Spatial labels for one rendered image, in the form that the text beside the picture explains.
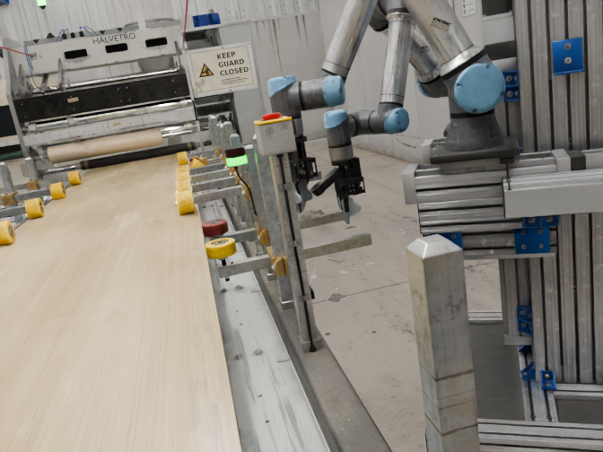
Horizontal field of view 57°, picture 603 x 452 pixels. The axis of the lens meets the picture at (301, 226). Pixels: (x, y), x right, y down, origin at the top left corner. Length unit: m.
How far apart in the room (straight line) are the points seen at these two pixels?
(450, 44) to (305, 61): 9.40
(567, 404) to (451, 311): 1.50
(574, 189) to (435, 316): 1.02
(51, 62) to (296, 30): 6.81
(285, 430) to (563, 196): 0.84
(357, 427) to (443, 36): 0.89
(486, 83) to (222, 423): 0.99
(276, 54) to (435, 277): 10.26
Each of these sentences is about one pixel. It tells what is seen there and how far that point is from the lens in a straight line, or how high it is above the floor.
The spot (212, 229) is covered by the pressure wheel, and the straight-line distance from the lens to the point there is 1.70.
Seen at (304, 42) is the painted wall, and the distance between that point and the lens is 10.78.
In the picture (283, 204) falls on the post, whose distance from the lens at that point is 1.17.
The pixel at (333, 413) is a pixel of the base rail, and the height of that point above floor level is 0.70.
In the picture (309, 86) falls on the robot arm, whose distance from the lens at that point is 1.43.
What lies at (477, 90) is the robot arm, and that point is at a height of 1.20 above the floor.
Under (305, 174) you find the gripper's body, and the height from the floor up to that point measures 1.05.
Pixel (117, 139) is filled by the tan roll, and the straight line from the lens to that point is 4.24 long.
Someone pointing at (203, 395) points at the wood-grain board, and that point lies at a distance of 0.80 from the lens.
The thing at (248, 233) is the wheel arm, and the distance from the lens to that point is 1.74.
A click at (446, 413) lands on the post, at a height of 1.00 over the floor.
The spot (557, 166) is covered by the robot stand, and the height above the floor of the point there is 0.97.
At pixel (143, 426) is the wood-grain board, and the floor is 0.90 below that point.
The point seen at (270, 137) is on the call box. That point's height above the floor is 1.19.
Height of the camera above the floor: 1.29
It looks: 15 degrees down
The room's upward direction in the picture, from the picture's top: 9 degrees counter-clockwise
